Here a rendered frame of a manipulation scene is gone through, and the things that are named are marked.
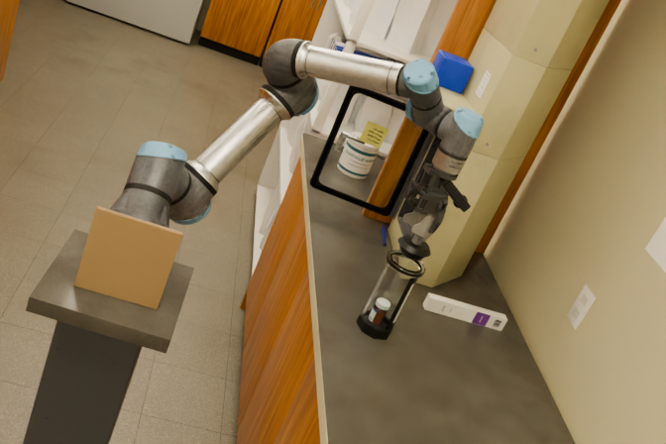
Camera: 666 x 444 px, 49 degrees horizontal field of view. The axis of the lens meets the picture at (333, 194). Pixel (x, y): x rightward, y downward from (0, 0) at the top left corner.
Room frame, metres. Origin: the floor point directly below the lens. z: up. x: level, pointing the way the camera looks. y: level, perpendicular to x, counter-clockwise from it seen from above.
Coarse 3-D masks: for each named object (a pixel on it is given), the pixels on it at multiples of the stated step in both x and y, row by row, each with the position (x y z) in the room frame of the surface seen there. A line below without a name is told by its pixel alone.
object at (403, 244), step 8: (400, 240) 1.73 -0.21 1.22; (408, 240) 1.74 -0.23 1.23; (416, 240) 1.73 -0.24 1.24; (400, 248) 1.73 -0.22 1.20; (408, 248) 1.71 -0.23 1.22; (416, 248) 1.71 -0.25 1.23; (424, 248) 1.73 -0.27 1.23; (408, 256) 1.71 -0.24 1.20; (416, 256) 1.71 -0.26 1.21; (424, 256) 1.71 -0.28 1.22
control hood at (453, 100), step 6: (444, 90) 2.24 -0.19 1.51; (450, 90) 2.28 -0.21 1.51; (444, 96) 2.17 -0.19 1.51; (450, 96) 2.20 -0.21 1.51; (456, 96) 2.23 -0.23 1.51; (462, 96) 2.27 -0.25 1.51; (444, 102) 2.10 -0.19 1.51; (450, 102) 2.13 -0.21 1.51; (456, 102) 2.16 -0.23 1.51; (462, 102) 2.19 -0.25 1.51; (450, 108) 2.07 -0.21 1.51; (456, 108) 2.09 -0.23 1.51; (468, 108) 2.15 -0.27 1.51
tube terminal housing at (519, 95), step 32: (480, 64) 2.28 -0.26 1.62; (512, 64) 2.09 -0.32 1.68; (512, 96) 2.10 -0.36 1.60; (544, 96) 2.19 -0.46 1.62; (512, 128) 2.11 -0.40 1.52; (480, 160) 2.10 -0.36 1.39; (512, 160) 2.21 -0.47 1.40; (480, 192) 2.11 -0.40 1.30; (448, 224) 2.10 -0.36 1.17; (480, 224) 2.22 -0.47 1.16; (448, 256) 2.12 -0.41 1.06
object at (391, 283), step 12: (396, 252) 1.77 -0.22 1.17; (396, 264) 1.71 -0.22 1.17; (408, 264) 1.78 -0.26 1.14; (420, 264) 1.76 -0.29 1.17; (384, 276) 1.72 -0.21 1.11; (396, 276) 1.70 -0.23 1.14; (408, 276) 1.69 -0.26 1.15; (384, 288) 1.71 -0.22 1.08; (396, 288) 1.70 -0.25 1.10; (372, 300) 1.72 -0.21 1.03; (384, 300) 1.70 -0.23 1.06; (396, 300) 1.70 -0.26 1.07; (372, 312) 1.71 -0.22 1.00; (384, 312) 1.70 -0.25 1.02; (372, 324) 1.70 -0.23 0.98; (384, 324) 1.70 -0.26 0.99
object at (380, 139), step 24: (360, 96) 2.37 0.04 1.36; (360, 120) 2.37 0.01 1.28; (384, 120) 2.37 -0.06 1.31; (408, 120) 2.38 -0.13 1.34; (360, 144) 2.37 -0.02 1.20; (384, 144) 2.38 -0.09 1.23; (408, 144) 2.38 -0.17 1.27; (336, 168) 2.37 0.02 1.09; (360, 168) 2.37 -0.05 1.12; (384, 168) 2.38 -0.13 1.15; (360, 192) 2.38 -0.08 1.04; (384, 192) 2.38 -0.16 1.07
